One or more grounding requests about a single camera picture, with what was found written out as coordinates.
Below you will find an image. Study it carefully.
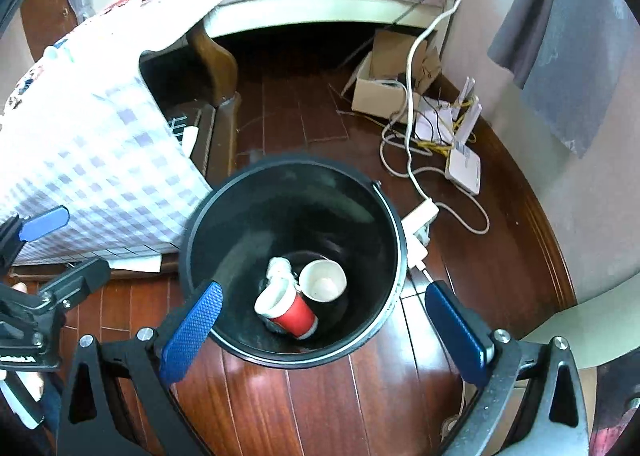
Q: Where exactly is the wooden table leg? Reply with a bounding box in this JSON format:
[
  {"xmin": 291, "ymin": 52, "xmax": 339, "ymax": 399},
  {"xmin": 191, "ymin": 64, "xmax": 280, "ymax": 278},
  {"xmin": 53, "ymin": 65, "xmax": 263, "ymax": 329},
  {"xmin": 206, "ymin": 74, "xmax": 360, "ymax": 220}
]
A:
[{"xmin": 186, "ymin": 19, "xmax": 239, "ymax": 107}]

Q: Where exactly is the black plastic trash bucket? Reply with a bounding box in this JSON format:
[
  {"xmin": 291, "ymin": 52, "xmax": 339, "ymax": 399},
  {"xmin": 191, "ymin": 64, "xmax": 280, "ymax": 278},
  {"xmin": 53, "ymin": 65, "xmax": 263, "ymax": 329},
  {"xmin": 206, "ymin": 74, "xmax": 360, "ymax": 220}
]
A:
[{"xmin": 179, "ymin": 155, "xmax": 407, "ymax": 369}]

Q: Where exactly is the cardboard box under bed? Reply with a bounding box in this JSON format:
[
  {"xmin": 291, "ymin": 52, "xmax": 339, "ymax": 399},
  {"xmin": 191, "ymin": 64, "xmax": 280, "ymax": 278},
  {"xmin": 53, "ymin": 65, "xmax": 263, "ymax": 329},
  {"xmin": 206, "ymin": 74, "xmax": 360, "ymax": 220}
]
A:
[{"xmin": 341, "ymin": 30, "xmax": 442, "ymax": 119}]

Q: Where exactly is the white hanging power cable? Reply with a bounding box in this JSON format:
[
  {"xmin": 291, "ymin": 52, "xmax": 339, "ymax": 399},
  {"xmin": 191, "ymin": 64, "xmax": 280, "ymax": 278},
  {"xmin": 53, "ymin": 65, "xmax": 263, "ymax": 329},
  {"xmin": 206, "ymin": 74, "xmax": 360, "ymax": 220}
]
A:
[{"xmin": 378, "ymin": 0, "xmax": 492, "ymax": 237}]

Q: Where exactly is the white power strip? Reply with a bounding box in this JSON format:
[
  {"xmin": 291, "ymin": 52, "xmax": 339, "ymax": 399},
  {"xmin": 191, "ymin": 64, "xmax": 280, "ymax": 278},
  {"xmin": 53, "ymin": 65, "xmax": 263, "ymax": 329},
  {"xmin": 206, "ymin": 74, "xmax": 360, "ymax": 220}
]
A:
[{"xmin": 401, "ymin": 198, "xmax": 438, "ymax": 271}]

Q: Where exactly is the white wifi router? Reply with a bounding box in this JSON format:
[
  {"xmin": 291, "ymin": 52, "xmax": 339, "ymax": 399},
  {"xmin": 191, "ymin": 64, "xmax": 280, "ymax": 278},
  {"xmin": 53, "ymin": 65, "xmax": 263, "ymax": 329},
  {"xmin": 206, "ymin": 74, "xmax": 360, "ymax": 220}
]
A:
[{"xmin": 413, "ymin": 73, "xmax": 483, "ymax": 196}]

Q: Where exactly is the grey curtain right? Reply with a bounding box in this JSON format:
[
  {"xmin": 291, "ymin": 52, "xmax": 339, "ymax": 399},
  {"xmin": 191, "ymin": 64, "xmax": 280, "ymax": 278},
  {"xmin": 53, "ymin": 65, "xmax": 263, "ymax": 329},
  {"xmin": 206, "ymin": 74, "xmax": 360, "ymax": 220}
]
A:
[{"xmin": 488, "ymin": 0, "xmax": 636, "ymax": 157}]

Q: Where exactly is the left human hand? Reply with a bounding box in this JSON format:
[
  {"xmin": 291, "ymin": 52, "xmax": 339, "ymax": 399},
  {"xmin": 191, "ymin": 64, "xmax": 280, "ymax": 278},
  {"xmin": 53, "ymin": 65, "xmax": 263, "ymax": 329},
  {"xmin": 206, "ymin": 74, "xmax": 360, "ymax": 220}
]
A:
[{"xmin": 15, "ymin": 372, "xmax": 44, "ymax": 402}]

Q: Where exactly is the clear plastic wrap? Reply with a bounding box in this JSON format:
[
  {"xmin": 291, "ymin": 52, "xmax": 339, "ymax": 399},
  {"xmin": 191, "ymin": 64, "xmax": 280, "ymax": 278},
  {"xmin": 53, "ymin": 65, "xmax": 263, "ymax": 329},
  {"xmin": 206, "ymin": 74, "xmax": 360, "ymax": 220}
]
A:
[{"xmin": 266, "ymin": 257, "xmax": 295, "ymax": 285}]

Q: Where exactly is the large blue paper cup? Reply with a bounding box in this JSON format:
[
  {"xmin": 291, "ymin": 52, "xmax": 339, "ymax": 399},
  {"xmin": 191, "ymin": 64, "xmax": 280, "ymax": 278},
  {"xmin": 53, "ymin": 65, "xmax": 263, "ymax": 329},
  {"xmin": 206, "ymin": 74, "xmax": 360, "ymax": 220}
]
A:
[{"xmin": 298, "ymin": 260, "xmax": 347, "ymax": 303}]

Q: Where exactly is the red paper cup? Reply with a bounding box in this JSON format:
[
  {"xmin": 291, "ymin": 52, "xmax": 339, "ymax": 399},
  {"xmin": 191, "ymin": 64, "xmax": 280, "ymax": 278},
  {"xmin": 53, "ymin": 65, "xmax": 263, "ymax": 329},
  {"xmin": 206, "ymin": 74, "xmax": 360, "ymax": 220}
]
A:
[{"xmin": 254, "ymin": 281, "xmax": 319, "ymax": 340}]

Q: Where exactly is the purple checkered tablecloth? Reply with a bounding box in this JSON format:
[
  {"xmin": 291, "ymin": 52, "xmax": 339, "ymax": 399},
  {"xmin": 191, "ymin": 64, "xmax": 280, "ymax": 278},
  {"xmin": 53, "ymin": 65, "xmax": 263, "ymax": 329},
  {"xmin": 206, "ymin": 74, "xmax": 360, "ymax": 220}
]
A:
[{"xmin": 1, "ymin": 0, "xmax": 223, "ymax": 265}]

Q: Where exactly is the brown wooden door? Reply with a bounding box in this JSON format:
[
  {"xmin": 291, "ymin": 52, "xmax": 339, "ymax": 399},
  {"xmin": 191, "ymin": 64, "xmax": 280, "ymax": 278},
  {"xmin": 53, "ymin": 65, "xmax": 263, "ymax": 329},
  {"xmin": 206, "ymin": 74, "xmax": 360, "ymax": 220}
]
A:
[{"xmin": 21, "ymin": 0, "xmax": 78, "ymax": 61}]

